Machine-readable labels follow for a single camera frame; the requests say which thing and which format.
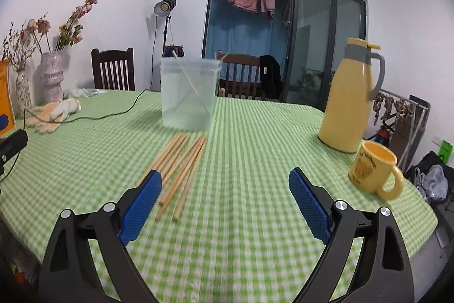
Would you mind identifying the white work glove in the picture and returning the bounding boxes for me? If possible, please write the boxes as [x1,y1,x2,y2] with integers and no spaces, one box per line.
[50,98,81,122]

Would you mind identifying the pink textured vase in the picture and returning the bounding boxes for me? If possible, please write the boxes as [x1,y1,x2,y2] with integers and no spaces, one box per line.
[39,50,65,103]

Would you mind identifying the clear plastic container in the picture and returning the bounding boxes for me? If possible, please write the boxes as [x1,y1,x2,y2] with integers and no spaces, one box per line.
[160,57,222,132]

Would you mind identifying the black cable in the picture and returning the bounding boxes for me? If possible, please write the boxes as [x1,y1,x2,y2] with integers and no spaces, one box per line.
[21,89,162,129]

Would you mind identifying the orange book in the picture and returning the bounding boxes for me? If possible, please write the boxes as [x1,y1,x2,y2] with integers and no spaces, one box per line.
[0,59,16,137]

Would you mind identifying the tall dried flowers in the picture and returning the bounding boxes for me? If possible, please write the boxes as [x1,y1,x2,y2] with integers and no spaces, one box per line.
[53,0,99,52]

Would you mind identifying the yellow work glove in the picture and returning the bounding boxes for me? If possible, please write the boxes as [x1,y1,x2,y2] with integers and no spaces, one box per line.
[25,102,64,133]

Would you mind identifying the pile of wooden chopsticks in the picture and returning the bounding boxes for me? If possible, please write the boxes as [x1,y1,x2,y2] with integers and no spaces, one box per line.
[136,134,208,222]

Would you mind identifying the black jacket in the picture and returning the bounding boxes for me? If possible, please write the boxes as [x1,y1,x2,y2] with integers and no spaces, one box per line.
[260,55,284,99]

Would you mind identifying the black sliding door frame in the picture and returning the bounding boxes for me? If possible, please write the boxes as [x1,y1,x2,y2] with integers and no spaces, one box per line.
[201,0,367,112]

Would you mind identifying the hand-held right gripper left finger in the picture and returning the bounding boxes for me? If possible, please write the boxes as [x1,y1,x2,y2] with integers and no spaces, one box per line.
[37,169,163,303]

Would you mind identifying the yellow thermos jug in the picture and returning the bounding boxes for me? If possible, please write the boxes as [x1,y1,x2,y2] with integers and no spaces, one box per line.
[318,38,386,153]

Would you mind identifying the slim patterned white vase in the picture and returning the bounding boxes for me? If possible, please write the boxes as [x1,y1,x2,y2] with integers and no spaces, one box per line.
[15,70,32,114]

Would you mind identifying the studio light on stand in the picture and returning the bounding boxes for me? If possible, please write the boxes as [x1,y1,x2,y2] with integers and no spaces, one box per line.
[153,0,178,91]

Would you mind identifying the blue curtain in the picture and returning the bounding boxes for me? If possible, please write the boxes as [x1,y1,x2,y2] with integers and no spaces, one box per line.
[207,14,286,76]

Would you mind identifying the red and blue bottle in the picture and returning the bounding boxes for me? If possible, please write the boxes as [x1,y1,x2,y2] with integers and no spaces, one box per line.
[376,127,391,147]

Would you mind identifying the dark wooden chair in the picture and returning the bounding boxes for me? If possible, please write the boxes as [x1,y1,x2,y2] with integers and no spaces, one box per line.
[91,48,136,91]

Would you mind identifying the metal drying rack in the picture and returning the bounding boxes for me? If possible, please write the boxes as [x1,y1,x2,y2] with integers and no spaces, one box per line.
[372,89,431,169]

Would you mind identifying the green checkered tablecloth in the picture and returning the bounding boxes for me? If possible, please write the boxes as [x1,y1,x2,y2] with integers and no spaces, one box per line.
[0,89,438,303]

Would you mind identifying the dried flower twigs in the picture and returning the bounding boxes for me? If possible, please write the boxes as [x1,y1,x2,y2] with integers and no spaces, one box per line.
[2,14,52,73]

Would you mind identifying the yellow mug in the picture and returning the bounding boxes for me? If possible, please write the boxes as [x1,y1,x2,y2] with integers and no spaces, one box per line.
[348,141,405,200]

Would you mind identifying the white cloth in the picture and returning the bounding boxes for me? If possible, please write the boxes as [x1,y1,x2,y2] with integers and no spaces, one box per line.
[67,88,107,98]

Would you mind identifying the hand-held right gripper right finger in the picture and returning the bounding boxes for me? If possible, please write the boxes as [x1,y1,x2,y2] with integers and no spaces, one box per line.
[288,167,415,303]

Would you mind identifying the brown wooden chair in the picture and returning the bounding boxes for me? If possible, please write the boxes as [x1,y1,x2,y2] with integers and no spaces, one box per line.
[217,52,265,101]

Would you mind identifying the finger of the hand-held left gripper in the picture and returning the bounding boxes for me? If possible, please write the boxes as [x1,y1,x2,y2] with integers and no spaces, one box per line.
[0,129,29,163]

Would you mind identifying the grey plastic bag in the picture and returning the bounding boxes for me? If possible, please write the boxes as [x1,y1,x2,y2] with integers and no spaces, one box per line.
[415,164,449,202]

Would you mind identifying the green label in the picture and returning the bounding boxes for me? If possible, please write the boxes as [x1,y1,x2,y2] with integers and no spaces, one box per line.
[438,141,453,162]

